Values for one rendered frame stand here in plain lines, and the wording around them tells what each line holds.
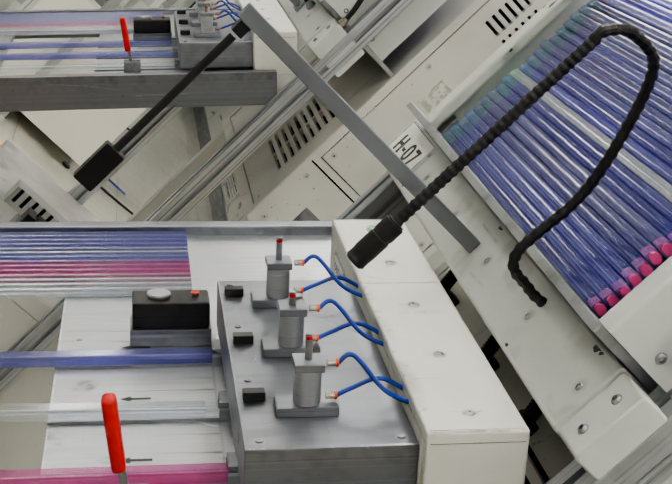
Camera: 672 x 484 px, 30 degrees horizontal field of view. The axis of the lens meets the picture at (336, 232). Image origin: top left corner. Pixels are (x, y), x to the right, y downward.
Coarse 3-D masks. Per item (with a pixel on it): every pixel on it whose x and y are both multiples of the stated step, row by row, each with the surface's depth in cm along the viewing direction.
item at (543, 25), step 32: (576, 0) 143; (544, 32) 144; (512, 64) 145; (448, 96) 144; (480, 96) 145; (416, 128) 156; (448, 128) 144; (416, 160) 149; (480, 192) 121; (512, 224) 112; (544, 256) 106; (640, 288) 90; (608, 320) 90; (640, 320) 89; (640, 352) 90
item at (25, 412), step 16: (0, 416) 108; (16, 416) 108; (32, 416) 108; (48, 416) 108; (64, 416) 108; (80, 416) 109; (96, 416) 109; (128, 416) 109; (144, 416) 109; (160, 416) 110; (176, 416) 110; (192, 416) 110
